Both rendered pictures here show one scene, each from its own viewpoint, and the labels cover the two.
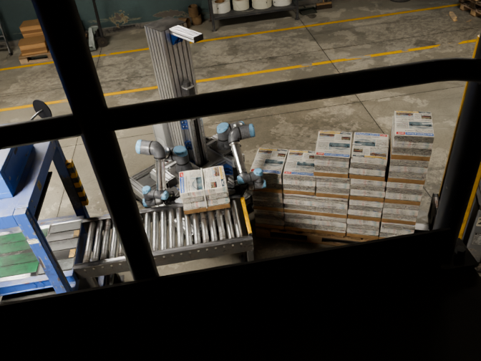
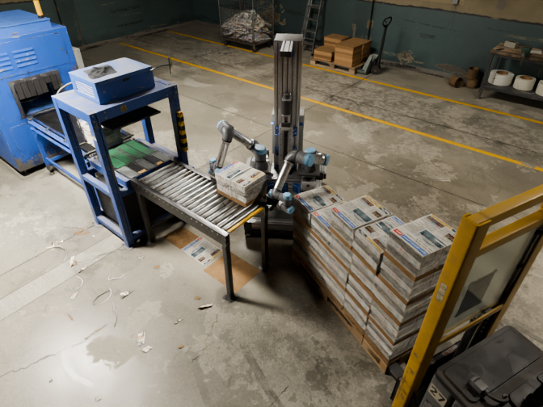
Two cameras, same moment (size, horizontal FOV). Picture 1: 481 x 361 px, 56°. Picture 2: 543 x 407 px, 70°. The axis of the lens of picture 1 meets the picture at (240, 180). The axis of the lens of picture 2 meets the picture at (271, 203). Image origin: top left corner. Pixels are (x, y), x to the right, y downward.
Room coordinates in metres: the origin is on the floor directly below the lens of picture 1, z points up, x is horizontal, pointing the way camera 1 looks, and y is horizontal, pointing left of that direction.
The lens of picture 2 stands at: (0.89, -1.97, 2.93)
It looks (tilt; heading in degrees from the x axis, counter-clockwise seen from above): 37 degrees down; 44
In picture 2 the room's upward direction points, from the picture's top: straight up
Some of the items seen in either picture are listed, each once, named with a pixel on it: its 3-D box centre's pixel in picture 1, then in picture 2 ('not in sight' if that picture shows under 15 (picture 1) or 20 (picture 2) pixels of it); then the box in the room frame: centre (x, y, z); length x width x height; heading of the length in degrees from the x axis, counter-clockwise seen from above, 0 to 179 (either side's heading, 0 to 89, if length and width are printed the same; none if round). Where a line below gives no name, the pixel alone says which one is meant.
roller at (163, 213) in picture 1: (163, 230); (195, 193); (2.58, 0.65, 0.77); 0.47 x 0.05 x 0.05; 4
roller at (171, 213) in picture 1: (171, 229); (199, 196); (2.58, 0.59, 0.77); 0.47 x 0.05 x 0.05; 4
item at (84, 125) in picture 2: not in sight; (100, 131); (2.47, 2.23, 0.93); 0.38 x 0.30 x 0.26; 94
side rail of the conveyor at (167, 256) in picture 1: (165, 257); (175, 209); (2.33, 0.63, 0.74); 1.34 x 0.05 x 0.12; 94
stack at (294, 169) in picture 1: (317, 198); (343, 259); (3.15, -0.70, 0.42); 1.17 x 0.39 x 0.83; 72
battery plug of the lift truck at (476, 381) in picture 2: not in sight; (491, 388); (2.53, -2.08, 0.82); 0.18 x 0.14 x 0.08; 72
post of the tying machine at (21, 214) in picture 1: (63, 290); (112, 186); (2.10, 1.33, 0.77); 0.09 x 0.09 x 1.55; 4
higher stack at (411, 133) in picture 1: (401, 186); (406, 299); (2.92, -1.39, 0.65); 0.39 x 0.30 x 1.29; 162
